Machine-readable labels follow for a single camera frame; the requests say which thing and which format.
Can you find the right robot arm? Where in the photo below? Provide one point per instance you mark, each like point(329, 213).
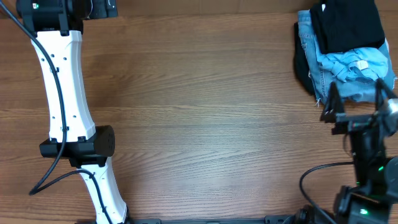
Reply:
point(371, 199)

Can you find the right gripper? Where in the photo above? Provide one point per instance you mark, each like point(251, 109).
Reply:
point(334, 107)

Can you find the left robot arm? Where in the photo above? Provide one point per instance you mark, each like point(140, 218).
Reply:
point(55, 28)

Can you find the blue denim jeans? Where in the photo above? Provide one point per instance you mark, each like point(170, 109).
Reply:
point(354, 91)

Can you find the black t-shirt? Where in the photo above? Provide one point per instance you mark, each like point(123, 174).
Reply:
point(343, 25)

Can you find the light blue printed t-shirt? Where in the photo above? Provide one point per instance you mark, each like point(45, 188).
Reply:
point(365, 63)

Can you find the black folded garment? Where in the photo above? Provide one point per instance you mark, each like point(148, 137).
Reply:
point(301, 66)

